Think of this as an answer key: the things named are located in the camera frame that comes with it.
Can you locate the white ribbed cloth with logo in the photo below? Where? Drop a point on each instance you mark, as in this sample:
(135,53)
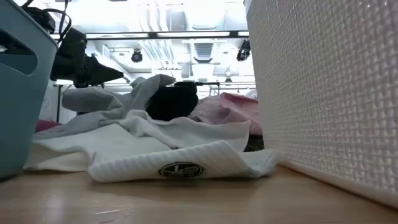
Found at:
(140,165)

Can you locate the black ceiling spotlight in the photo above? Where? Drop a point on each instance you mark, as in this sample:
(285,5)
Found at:
(244,51)
(136,56)

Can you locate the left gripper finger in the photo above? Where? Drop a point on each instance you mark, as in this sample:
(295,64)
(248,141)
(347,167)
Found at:
(96,74)

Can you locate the grey ceiling air vent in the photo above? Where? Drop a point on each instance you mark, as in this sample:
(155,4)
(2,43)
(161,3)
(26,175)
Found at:
(203,51)

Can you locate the white woven basket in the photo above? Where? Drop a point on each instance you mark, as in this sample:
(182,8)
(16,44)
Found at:
(326,93)

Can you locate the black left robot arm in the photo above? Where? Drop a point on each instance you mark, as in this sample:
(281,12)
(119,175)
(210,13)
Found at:
(40,18)

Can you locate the black overhead frame beam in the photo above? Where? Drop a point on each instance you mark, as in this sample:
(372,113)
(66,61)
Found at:
(153,35)

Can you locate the small hanging ceiling lamp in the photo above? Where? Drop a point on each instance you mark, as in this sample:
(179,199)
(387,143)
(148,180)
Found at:
(228,81)

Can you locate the teal plastic basket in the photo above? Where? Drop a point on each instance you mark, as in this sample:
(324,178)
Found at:
(21,102)

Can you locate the plain white cloth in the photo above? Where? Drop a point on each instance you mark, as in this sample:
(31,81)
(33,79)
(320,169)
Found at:
(77,146)
(192,130)

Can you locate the black cloth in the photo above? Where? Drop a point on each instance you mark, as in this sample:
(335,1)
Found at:
(171,102)

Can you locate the dark grey cloth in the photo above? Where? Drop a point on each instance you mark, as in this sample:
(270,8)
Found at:
(255,143)

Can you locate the clear plastic bin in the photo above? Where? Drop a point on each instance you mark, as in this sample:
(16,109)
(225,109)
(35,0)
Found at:
(253,94)

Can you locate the dark pink cloth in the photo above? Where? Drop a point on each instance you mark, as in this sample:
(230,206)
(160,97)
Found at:
(45,125)

